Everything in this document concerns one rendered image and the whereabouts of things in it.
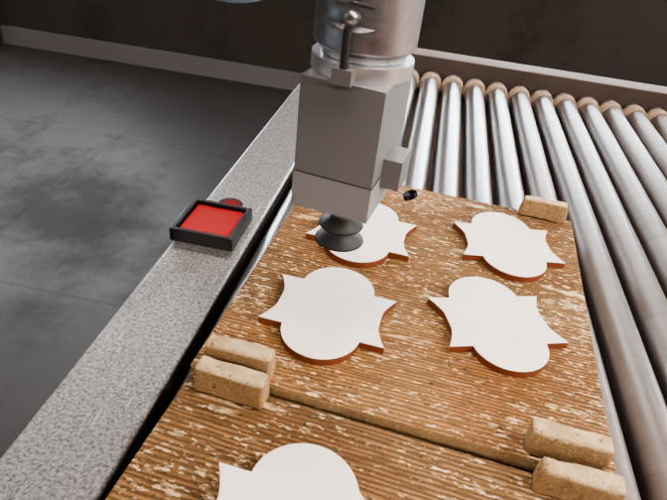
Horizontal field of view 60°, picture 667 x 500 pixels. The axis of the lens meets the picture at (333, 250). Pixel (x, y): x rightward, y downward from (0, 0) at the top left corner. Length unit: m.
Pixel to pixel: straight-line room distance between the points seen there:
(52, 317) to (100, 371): 1.52
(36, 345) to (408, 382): 1.58
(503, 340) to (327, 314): 0.17
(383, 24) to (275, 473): 0.30
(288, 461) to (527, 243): 0.43
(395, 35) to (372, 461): 0.30
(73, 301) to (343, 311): 1.62
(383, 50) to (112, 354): 0.35
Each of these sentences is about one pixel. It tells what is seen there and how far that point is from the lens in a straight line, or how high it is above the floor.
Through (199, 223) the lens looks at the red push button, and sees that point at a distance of 0.70.
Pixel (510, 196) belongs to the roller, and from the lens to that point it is 0.89.
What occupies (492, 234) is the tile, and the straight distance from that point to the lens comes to 0.73.
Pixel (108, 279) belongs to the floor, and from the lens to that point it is 2.18.
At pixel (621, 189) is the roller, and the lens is 1.04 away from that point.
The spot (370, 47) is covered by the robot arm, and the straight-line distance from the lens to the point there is 0.40.
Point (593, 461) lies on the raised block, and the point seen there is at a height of 0.95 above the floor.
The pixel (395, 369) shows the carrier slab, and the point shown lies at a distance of 0.52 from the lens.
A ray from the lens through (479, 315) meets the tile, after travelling 0.59.
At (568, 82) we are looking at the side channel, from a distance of 1.45.
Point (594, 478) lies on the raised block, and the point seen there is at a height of 0.96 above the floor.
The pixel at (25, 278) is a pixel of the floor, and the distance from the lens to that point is 2.25.
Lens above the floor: 1.30
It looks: 34 degrees down
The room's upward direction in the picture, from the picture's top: 7 degrees clockwise
